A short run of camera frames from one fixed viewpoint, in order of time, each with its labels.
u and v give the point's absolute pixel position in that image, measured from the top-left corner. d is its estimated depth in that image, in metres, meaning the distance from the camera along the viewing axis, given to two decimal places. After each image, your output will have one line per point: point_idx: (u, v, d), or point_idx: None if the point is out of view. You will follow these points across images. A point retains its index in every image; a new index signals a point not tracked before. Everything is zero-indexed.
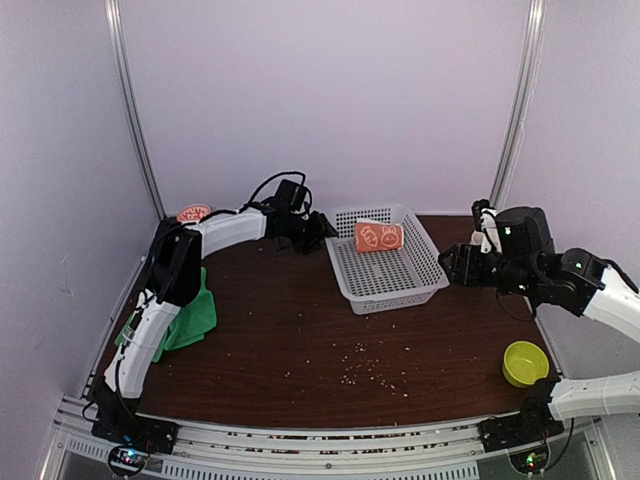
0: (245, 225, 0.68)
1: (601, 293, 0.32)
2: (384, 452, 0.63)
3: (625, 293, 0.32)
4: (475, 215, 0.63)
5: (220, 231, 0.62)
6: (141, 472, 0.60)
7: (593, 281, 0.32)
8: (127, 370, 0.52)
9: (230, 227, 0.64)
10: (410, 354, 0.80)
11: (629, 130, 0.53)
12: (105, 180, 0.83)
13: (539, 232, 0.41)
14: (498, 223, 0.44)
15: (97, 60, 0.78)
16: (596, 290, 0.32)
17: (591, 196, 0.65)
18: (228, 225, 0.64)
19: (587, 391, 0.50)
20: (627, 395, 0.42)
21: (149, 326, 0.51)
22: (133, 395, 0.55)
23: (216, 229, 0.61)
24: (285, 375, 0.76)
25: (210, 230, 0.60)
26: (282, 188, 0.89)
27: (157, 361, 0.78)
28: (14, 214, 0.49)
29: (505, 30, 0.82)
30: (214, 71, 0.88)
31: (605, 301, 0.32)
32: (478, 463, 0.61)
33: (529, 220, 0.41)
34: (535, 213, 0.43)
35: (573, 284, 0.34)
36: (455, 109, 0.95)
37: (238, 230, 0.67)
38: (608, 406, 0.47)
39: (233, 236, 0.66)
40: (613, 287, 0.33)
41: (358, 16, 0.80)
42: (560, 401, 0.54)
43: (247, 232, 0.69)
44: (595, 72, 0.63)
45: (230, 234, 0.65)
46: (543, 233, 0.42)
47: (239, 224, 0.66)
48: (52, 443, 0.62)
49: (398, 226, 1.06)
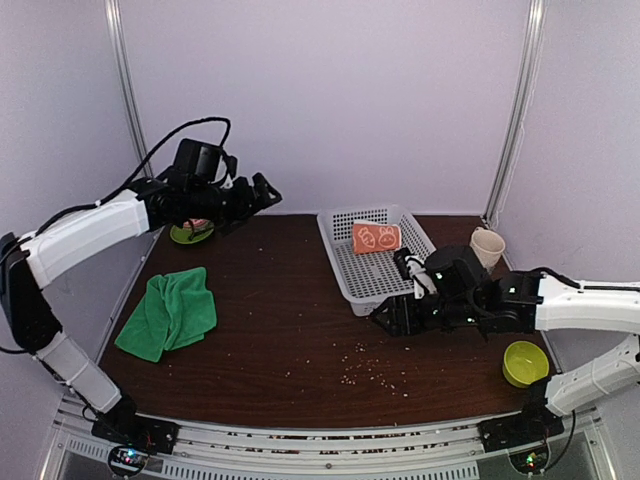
0: (118, 221, 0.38)
1: (545, 305, 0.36)
2: (384, 452, 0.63)
3: (566, 295, 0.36)
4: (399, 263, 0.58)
5: (67, 242, 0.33)
6: (141, 472, 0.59)
7: (529, 300, 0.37)
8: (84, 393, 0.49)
9: (90, 231, 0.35)
10: (409, 354, 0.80)
11: (629, 129, 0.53)
12: (104, 180, 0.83)
13: (470, 270, 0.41)
14: (429, 269, 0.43)
15: (97, 59, 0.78)
16: (537, 306, 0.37)
17: (590, 196, 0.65)
18: (81, 229, 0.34)
19: (578, 380, 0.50)
20: (617, 372, 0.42)
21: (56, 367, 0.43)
22: (118, 398, 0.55)
23: (61, 240, 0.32)
24: (285, 375, 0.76)
25: (47, 246, 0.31)
26: (184, 147, 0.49)
27: (157, 361, 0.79)
28: (14, 213, 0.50)
29: (504, 31, 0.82)
30: (214, 71, 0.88)
31: (554, 310, 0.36)
32: (478, 463, 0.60)
33: (457, 260, 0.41)
34: (463, 252, 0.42)
35: (515, 311, 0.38)
36: (454, 109, 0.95)
37: (107, 230, 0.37)
38: (599, 387, 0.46)
39: (99, 241, 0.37)
40: (553, 295, 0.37)
41: (357, 16, 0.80)
42: (556, 400, 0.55)
43: (126, 231, 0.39)
44: (594, 72, 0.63)
45: (94, 240, 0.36)
46: (475, 270, 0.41)
47: (111, 220, 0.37)
48: (53, 442, 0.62)
49: (395, 226, 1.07)
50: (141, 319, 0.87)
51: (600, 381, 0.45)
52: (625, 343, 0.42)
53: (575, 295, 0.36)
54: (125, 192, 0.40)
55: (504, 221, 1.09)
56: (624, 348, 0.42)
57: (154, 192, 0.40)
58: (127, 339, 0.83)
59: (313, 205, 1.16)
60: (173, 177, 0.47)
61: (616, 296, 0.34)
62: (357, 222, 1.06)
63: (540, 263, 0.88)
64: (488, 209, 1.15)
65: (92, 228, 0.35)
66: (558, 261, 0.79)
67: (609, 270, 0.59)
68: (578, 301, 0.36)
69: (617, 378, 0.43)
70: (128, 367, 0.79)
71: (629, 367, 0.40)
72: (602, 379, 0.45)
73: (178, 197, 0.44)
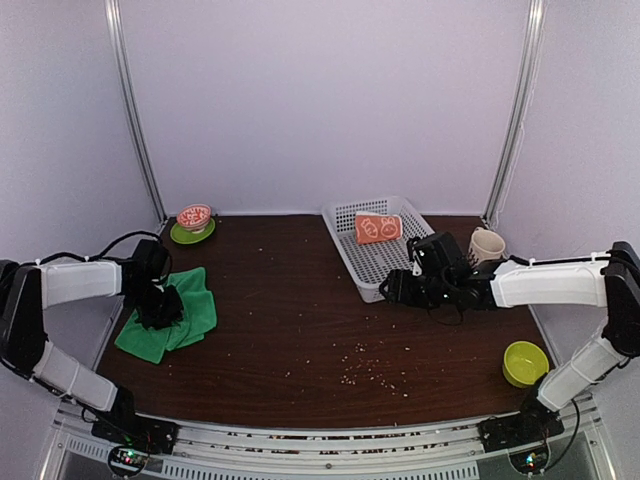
0: (101, 275, 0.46)
1: (496, 281, 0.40)
2: (384, 452, 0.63)
3: (516, 269, 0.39)
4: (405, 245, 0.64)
5: (66, 274, 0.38)
6: (140, 472, 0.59)
7: (485, 276, 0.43)
8: (78, 387, 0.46)
9: (84, 274, 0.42)
10: (410, 354, 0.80)
11: (629, 128, 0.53)
12: (104, 180, 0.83)
13: (446, 254, 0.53)
14: (416, 247, 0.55)
15: (97, 59, 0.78)
16: (491, 282, 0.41)
17: (590, 195, 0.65)
18: (79, 270, 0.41)
19: (558, 370, 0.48)
20: (595, 353, 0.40)
21: (54, 373, 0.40)
22: (110, 389, 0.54)
23: (63, 271, 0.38)
24: (285, 375, 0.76)
25: (53, 271, 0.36)
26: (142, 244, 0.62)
27: (157, 361, 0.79)
28: (15, 213, 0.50)
29: (504, 31, 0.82)
30: (212, 73, 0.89)
31: (505, 283, 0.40)
32: (478, 463, 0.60)
33: (438, 242, 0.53)
34: (444, 239, 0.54)
35: (478, 291, 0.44)
36: (453, 109, 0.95)
37: (93, 281, 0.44)
38: (581, 374, 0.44)
39: (86, 286, 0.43)
40: (504, 272, 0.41)
41: (357, 16, 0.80)
42: (550, 393, 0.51)
43: (104, 283, 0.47)
44: (595, 72, 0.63)
45: (82, 284, 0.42)
46: (450, 255, 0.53)
47: (98, 271, 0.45)
48: (52, 442, 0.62)
49: (396, 216, 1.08)
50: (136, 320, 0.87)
51: (579, 366, 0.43)
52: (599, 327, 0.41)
53: (526, 270, 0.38)
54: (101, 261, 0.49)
55: (504, 220, 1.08)
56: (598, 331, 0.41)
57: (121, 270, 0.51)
58: (127, 340, 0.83)
59: (313, 205, 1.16)
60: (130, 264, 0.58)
61: (564, 268, 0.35)
62: (360, 215, 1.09)
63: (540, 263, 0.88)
64: (488, 209, 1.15)
65: (86, 272, 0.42)
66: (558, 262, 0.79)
67: None
68: (524, 274, 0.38)
69: (597, 360, 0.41)
70: (128, 367, 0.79)
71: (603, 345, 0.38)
72: (581, 364, 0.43)
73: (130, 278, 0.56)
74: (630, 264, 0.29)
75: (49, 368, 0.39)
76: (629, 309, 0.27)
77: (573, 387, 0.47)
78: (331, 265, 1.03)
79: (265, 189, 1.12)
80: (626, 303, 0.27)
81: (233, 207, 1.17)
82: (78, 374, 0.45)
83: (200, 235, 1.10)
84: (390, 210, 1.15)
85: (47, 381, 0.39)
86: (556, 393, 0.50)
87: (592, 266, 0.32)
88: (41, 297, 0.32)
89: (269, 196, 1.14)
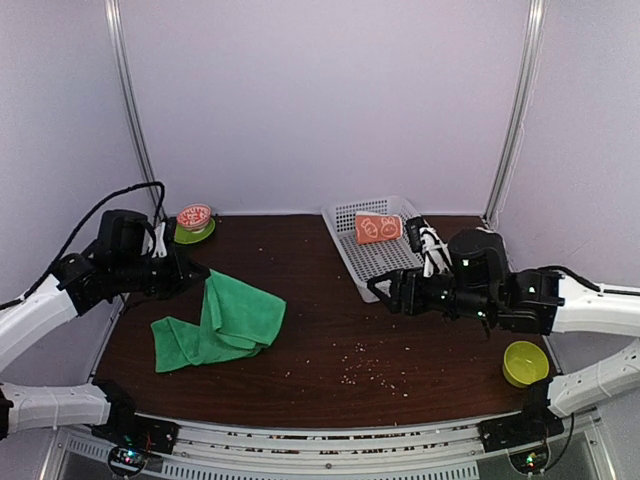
0: (48, 314, 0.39)
1: (564, 309, 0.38)
2: (384, 452, 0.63)
3: (585, 298, 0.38)
4: (414, 235, 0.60)
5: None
6: (141, 472, 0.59)
7: (551, 301, 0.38)
8: (66, 414, 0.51)
9: (18, 327, 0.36)
10: (410, 354, 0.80)
11: (629, 128, 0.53)
12: (104, 180, 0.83)
13: (499, 262, 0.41)
14: (456, 255, 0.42)
15: (97, 59, 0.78)
16: (557, 308, 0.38)
17: (590, 195, 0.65)
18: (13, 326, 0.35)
19: (583, 383, 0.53)
20: (623, 376, 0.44)
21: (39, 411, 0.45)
22: (99, 405, 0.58)
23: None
24: (285, 375, 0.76)
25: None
26: (106, 221, 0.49)
27: (159, 368, 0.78)
28: (14, 211, 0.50)
29: (504, 31, 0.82)
30: (211, 73, 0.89)
31: (572, 311, 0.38)
32: (478, 463, 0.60)
33: (488, 250, 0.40)
34: (494, 242, 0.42)
35: (534, 311, 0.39)
36: (453, 109, 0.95)
37: (37, 324, 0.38)
38: (604, 389, 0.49)
39: (29, 333, 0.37)
40: (572, 297, 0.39)
41: (356, 16, 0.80)
42: (557, 401, 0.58)
43: (57, 316, 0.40)
44: (594, 72, 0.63)
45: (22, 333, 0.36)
46: (503, 262, 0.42)
47: (42, 312, 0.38)
48: (52, 442, 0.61)
49: (396, 216, 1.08)
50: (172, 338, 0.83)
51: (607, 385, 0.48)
52: (630, 348, 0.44)
53: (595, 297, 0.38)
54: (50, 278, 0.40)
55: (504, 220, 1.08)
56: (629, 352, 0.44)
57: (75, 279, 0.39)
58: (170, 362, 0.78)
59: (313, 205, 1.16)
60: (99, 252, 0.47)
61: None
62: (360, 215, 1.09)
63: (540, 263, 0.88)
64: (488, 209, 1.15)
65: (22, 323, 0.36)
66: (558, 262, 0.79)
67: (612, 269, 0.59)
68: (597, 304, 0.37)
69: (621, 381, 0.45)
70: (129, 367, 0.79)
71: (635, 371, 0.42)
72: (609, 384, 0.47)
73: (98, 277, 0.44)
74: None
75: (28, 419, 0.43)
76: None
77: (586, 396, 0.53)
78: (332, 265, 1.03)
79: (265, 189, 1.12)
80: None
81: (233, 207, 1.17)
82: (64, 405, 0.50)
83: (200, 235, 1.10)
84: (389, 210, 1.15)
85: (29, 426, 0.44)
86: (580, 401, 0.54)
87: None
88: None
89: (269, 196, 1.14)
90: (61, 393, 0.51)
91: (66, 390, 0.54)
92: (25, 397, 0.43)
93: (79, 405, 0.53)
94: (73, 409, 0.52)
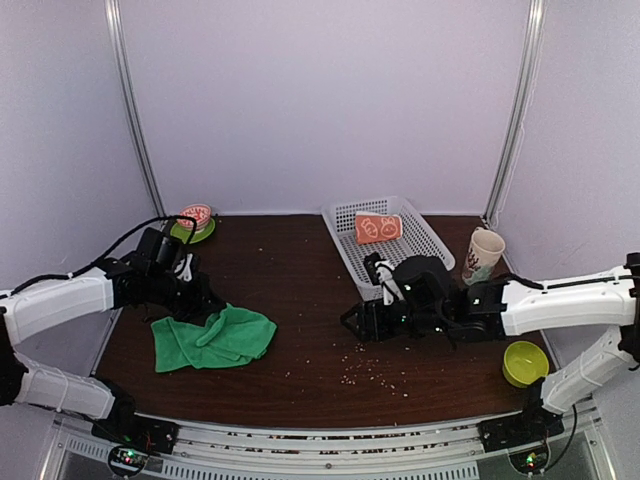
0: (88, 294, 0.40)
1: (509, 313, 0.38)
2: (384, 452, 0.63)
3: (529, 298, 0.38)
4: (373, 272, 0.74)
5: (41, 305, 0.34)
6: (141, 472, 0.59)
7: (493, 309, 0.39)
8: (75, 401, 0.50)
9: (64, 298, 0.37)
10: (410, 354, 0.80)
11: (629, 129, 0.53)
12: (104, 179, 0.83)
13: (437, 281, 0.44)
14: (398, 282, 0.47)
15: (97, 59, 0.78)
16: (502, 313, 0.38)
17: (590, 195, 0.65)
18: (62, 294, 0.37)
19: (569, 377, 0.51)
20: (605, 363, 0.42)
21: (48, 390, 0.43)
22: (107, 398, 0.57)
23: (37, 302, 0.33)
24: (285, 375, 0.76)
25: (24, 305, 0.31)
26: (148, 235, 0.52)
27: (159, 368, 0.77)
28: (15, 211, 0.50)
29: (504, 31, 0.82)
30: (211, 73, 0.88)
31: (519, 314, 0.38)
32: (478, 463, 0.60)
33: (424, 273, 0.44)
34: (430, 264, 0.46)
35: (480, 323, 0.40)
36: (453, 109, 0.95)
37: (78, 301, 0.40)
38: (590, 380, 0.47)
39: (66, 311, 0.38)
40: (516, 300, 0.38)
41: (357, 16, 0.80)
42: (551, 399, 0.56)
43: (92, 302, 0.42)
44: (595, 72, 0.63)
45: (63, 308, 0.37)
46: (442, 280, 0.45)
47: (86, 291, 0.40)
48: (52, 442, 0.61)
49: (396, 216, 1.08)
50: (172, 339, 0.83)
51: (590, 375, 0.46)
52: (608, 333, 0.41)
53: (539, 295, 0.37)
54: (95, 269, 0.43)
55: (504, 220, 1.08)
56: (606, 337, 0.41)
57: (122, 274, 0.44)
58: (169, 362, 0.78)
59: (313, 205, 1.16)
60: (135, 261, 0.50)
61: (587, 289, 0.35)
62: (360, 214, 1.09)
63: (539, 263, 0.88)
64: (488, 209, 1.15)
65: (68, 296, 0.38)
66: (558, 262, 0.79)
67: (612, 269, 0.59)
68: (541, 302, 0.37)
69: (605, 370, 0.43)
70: (128, 367, 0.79)
71: (614, 357, 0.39)
72: (592, 373, 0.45)
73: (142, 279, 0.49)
74: None
75: (36, 393, 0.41)
76: None
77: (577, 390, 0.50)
78: (332, 265, 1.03)
79: (266, 189, 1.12)
80: None
81: (233, 206, 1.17)
82: (73, 390, 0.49)
83: (200, 235, 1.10)
84: (389, 210, 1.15)
85: (33, 404, 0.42)
86: (568, 396, 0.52)
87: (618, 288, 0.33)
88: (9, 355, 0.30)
89: (269, 196, 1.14)
90: (71, 378, 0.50)
91: (77, 377, 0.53)
92: (38, 370, 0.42)
93: (86, 392, 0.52)
94: (81, 395, 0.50)
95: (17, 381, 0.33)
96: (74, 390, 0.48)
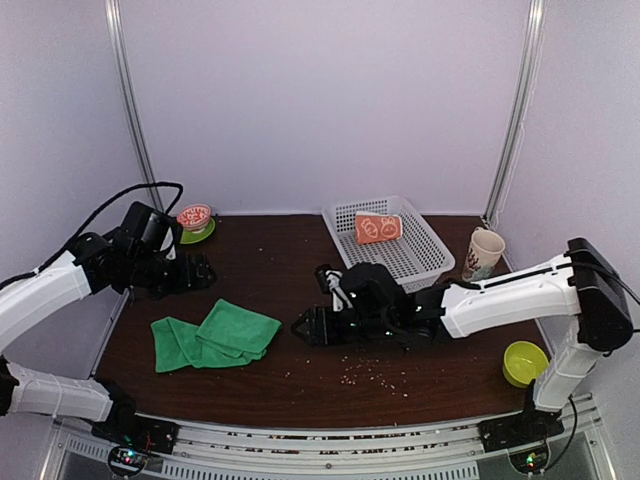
0: (63, 287, 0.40)
1: (451, 314, 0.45)
2: (384, 452, 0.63)
3: (469, 299, 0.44)
4: (320, 277, 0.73)
5: (11, 311, 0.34)
6: (141, 473, 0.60)
7: (435, 313, 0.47)
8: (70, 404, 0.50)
9: (36, 297, 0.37)
10: (410, 354, 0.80)
11: (629, 129, 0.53)
12: (104, 179, 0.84)
13: (381, 289, 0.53)
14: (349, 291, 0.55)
15: (97, 60, 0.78)
16: (443, 315, 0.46)
17: (590, 195, 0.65)
18: (32, 294, 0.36)
19: (547, 378, 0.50)
20: (575, 357, 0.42)
21: (44, 395, 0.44)
22: (104, 402, 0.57)
23: (3, 309, 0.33)
24: (285, 375, 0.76)
25: None
26: (135, 210, 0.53)
27: (159, 369, 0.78)
28: (14, 211, 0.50)
29: (504, 31, 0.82)
30: (211, 73, 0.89)
31: (458, 314, 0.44)
32: (478, 463, 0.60)
33: (370, 281, 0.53)
34: (377, 272, 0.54)
35: (426, 331, 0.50)
36: (453, 109, 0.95)
37: (55, 295, 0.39)
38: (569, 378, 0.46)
39: (45, 307, 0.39)
40: (456, 302, 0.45)
41: (357, 16, 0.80)
42: (542, 399, 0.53)
43: (69, 291, 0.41)
44: (594, 72, 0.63)
45: (39, 306, 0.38)
46: (386, 288, 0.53)
47: (58, 284, 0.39)
48: (52, 442, 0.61)
49: (396, 216, 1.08)
50: (172, 339, 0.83)
51: (565, 371, 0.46)
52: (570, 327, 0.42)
53: (477, 296, 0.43)
54: (65, 254, 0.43)
55: (504, 220, 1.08)
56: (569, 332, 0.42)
57: (92, 254, 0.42)
58: (170, 362, 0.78)
59: (313, 205, 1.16)
60: (118, 239, 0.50)
61: (526, 283, 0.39)
62: (360, 214, 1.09)
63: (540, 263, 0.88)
64: (488, 209, 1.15)
65: (41, 294, 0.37)
66: None
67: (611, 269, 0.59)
68: (478, 301, 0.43)
69: (578, 362, 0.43)
70: (128, 367, 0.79)
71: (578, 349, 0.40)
72: (567, 370, 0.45)
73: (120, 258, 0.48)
74: (593, 268, 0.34)
75: (29, 401, 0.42)
76: (602, 313, 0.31)
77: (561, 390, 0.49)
78: (332, 265, 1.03)
79: (266, 189, 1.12)
80: (604, 308, 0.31)
81: (233, 206, 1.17)
82: (69, 395, 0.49)
83: (200, 235, 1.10)
84: (390, 210, 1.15)
85: (27, 411, 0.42)
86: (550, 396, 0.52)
87: (552, 280, 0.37)
88: None
89: (270, 196, 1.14)
90: (66, 383, 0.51)
91: (72, 381, 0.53)
92: (31, 378, 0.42)
93: (82, 397, 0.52)
94: (76, 400, 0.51)
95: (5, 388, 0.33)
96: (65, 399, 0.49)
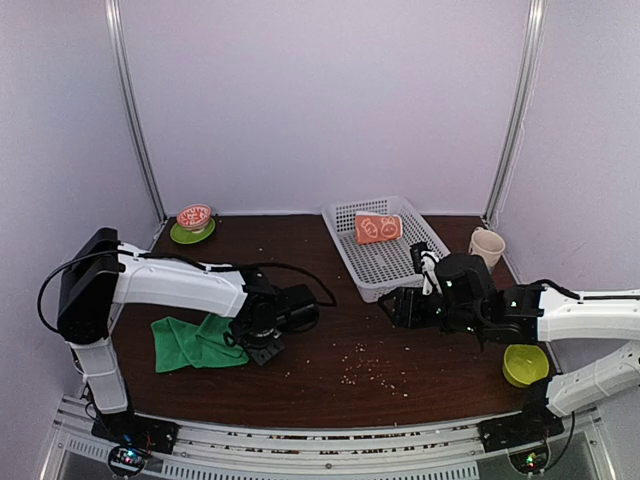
0: (210, 293, 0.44)
1: (546, 317, 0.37)
2: (384, 452, 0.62)
3: (566, 306, 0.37)
4: (414, 258, 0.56)
5: (161, 281, 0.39)
6: (141, 472, 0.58)
7: (531, 312, 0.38)
8: (99, 388, 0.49)
9: (188, 287, 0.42)
10: (410, 353, 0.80)
11: (630, 130, 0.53)
12: (103, 178, 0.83)
13: (481, 283, 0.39)
14: (439, 276, 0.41)
15: (97, 58, 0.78)
16: (538, 318, 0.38)
17: (591, 193, 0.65)
18: (185, 281, 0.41)
19: (580, 381, 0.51)
20: (620, 374, 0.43)
21: (98, 364, 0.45)
22: (118, 406, 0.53)
23: (157, 277, 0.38)
24: (285, 375, 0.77)
25: (145, 274, 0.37)
26: (304, 291, 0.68)
27: (160, 368, 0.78)
28: (14, 210, 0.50)
29: (505, 31, 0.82)
30: (211, 72, 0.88)
31: (555, 321, 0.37)
32: (478, 463, 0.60)
33: (469, 270, 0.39)
34: (476, 262, 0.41)
35: (517, 327, 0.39)
36: (453, 109, 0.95)
37: (199, 294, 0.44)
38: (601, 388, 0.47)
39: (185, 298, 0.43)
40: (552, 306, 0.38)
41: (357, 15, 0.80)
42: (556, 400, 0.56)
43: (213, 302, 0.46)
44: (595, 72, 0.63)
45: (183, 295, 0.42)
46: (485, 282, 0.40)
47: (207, 289, 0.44)
48: (52, 442, 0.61)
49: (396, 216, 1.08)
50: (172, 339, 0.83)
51: (603, 385, 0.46)
52: (628, 346, 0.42)
53: (576, 305, 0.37)
54: (235, 274, 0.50)
55: (504, 221, 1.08)
56: (626, 350, 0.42)
57: (257, 292, 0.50)
58: (170, 362, 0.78)
59: (313, 205, 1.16)
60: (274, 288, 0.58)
61: (616, 305, 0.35)
62: (360, 215, 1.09)
63: (539, 264, 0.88)
64: (488, 209, 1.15)
65: (194, 287, 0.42)
66: (558, 262, 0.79)
67: (611, 268, 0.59)
68: (579, 311, 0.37)
69: (617, 379, 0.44)
70: (129, 367, 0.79)
71: (632, 369, 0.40)
72: (607, 384, 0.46)
73: (273, 307, 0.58)
74: None
75: (85, 357, 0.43)
76: None
77: (588, 396, 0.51)
78: (332, 265, 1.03)
79: (266, 189, 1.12)
80: None
81: (233, 207, 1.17)
82: (118, 378, 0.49)
83: (200, 235, 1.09)
84: (389, 210, 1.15)
85: (81, 364, 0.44)
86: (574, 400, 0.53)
87: None
88: (96, 301, 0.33)
89: (270, 196, 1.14)
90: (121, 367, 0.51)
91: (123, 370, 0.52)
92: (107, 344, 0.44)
93: (116, 385, 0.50)
94: (106, 385, 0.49)
95: (95, 329, 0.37)
96: (96, 380, 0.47)
